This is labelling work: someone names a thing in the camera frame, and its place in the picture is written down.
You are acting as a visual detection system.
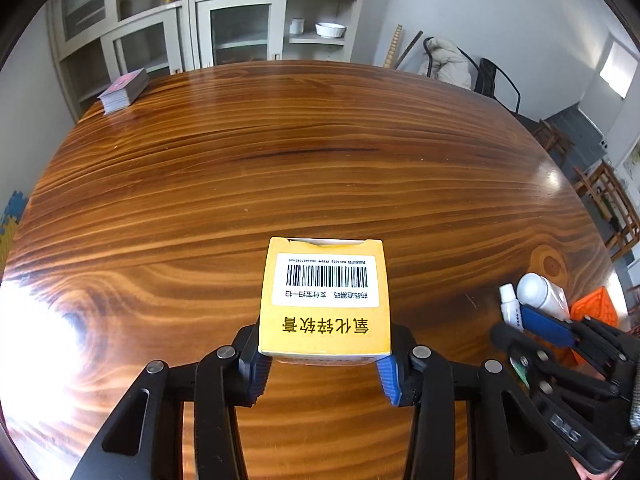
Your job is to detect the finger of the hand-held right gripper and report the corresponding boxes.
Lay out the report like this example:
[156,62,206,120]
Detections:
[489,324,620,402]
[520,305,637,362]

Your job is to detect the window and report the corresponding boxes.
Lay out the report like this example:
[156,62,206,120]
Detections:
[600,42,638,97]

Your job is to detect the black metal chair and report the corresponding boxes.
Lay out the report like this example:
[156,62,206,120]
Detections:
[475,58,522,113]
[422,36,481,92]

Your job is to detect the beige jacket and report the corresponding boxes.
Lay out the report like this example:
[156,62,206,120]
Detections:
[427,36,473,91]

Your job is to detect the white cream tube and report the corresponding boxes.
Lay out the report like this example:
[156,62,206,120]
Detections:
[516,272,572,322]

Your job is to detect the dark stick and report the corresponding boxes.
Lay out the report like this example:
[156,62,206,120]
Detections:
[395,31,425,71]

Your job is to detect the white carton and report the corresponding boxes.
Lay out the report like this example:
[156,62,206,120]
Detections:
[65,0,108,36]

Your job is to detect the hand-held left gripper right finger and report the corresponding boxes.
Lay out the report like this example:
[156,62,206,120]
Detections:
[376,324,576,480]

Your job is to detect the small white tube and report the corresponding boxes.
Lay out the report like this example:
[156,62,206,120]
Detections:
[498,283,524,332]

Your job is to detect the wooden stool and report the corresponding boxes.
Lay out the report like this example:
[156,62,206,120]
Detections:
[532,120,576,166]

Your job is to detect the cream glass-door cabinet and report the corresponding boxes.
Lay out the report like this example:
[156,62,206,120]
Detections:
[47,0,196,121]

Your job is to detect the foam puzzle mat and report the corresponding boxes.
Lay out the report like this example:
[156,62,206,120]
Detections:
[0,190,29,268]

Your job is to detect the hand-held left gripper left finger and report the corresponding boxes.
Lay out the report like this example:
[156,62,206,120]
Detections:
[70,325,273,480]

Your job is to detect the deck of cards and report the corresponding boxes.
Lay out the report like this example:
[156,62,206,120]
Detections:
[97,67,150,113]

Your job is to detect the beige notched stick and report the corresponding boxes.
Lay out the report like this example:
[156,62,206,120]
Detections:
[383,24,402,68]

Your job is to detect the wooden chairs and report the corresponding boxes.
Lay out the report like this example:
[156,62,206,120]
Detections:
[572,160,640,261]

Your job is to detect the yellow medicine box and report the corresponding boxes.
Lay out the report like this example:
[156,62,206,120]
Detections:
[257,236,392,367]

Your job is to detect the orange embossed toy cube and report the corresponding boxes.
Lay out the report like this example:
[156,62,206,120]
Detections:
[569,286,630,368]

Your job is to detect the cream corner shelf cabinet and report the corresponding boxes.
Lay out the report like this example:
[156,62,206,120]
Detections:
[187,0,361,68]

